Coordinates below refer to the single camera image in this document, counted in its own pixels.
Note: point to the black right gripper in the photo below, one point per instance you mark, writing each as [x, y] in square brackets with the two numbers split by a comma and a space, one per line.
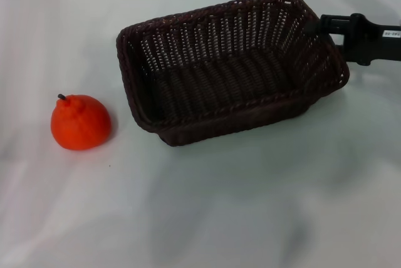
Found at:
[366, 41]

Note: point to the dark brown woven basket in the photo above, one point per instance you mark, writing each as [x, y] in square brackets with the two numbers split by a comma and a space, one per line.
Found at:
[225, 77]

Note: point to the orange toy tangerine with stem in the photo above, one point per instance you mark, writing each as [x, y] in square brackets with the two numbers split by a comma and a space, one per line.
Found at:
[81, 124]

